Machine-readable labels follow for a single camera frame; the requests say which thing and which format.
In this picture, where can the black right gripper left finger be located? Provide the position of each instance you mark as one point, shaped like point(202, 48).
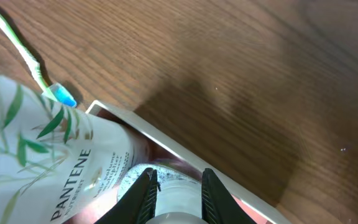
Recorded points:
point(138, 204)

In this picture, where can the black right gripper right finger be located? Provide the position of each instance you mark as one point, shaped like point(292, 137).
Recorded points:
point(217, 204)

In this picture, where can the small clear pump bottle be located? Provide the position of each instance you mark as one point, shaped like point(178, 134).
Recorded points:
point(178, 193)

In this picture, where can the white square box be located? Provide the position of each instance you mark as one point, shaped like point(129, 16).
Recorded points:
point(245, 196)

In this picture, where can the white Pantene tube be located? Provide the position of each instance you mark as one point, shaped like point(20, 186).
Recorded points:
point(54, 159)

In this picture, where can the white green toothbrush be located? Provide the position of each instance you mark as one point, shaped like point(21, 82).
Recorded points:
point(56, 92)

